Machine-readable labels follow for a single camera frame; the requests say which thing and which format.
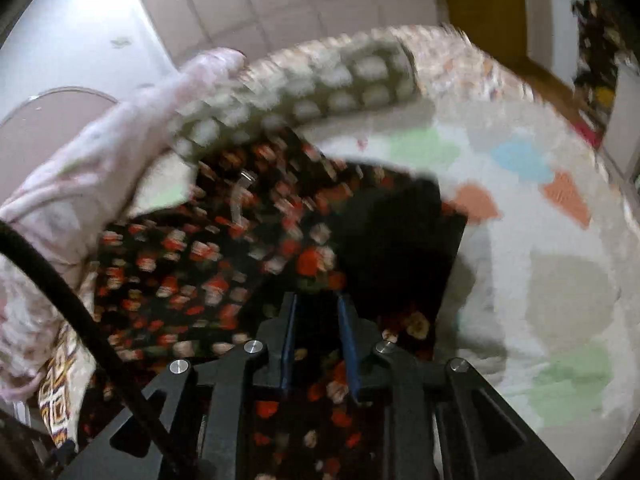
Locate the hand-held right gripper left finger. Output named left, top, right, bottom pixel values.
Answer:
left=57, top=291, right=301, bottom=480

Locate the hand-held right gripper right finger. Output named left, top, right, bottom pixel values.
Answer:
left=336, top=292, right=576, bottom=480

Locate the black floral garment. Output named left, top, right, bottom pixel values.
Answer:
left=75, top=130, right=469, bottom=480

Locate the heart patterned bedspread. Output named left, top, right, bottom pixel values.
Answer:
left=135, top=24, right=632, bottom=461

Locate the geometric patterned bed sheet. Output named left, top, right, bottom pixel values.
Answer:
left=37, top=327, right=98, bottom=453

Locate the olive white-dotted pillow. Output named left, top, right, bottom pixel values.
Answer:
left=169, top=35, right=422, bottom=167

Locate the pink fluffy quilt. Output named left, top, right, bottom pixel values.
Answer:
left=0, top=47, right=247, bottom=403

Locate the pink arched headboard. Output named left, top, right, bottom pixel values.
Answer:
left=0, top=87, right=122, bottom=177

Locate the brown wooden door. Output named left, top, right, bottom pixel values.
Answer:
left=437, top=0, right=532, bottom=63

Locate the cluttered storage rack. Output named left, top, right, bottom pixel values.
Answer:
left=570, top=0, right=626, bottom=128

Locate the black cable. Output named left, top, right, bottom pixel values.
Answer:
left=0, top=220, right=177, bottom=480

